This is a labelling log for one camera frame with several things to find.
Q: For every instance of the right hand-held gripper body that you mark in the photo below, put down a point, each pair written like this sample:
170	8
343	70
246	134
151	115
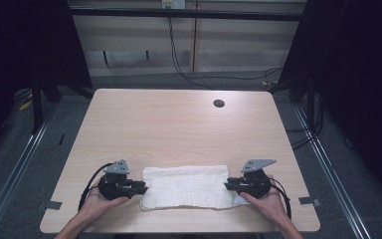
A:
255	184

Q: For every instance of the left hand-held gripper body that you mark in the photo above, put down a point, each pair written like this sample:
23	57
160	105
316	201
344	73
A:
114	186

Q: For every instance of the white cloth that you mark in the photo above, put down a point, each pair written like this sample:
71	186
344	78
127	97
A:
187	187

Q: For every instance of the person's right hand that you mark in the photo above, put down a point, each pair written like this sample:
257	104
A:
267	202

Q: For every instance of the person's left hand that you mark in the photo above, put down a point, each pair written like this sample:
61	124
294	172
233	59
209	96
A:
96	204

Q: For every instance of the grey tape piece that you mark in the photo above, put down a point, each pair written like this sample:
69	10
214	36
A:
309	200
50	205

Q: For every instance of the black metal stand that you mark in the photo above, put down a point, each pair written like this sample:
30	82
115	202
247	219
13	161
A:
37	106

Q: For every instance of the yellow floor item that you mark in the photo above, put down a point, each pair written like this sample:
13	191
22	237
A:
25	105

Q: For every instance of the dark curtain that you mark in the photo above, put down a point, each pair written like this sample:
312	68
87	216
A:
23	43
354	83

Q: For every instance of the black horizontal bar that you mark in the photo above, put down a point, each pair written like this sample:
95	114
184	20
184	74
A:
185	14

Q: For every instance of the metal floor rail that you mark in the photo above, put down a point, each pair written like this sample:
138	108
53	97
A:
331	172
16	166

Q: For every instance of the white wall socket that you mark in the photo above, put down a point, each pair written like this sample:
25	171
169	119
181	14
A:
173	3

